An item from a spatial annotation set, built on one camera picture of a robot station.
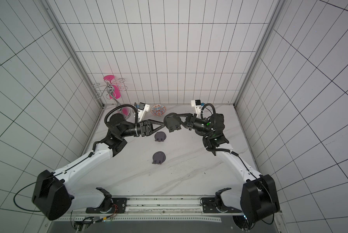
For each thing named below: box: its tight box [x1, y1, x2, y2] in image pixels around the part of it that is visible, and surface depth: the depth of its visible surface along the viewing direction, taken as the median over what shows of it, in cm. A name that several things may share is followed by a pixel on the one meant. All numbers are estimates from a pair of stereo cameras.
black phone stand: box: [163, 112, 182, 133], surface depth 67 cm
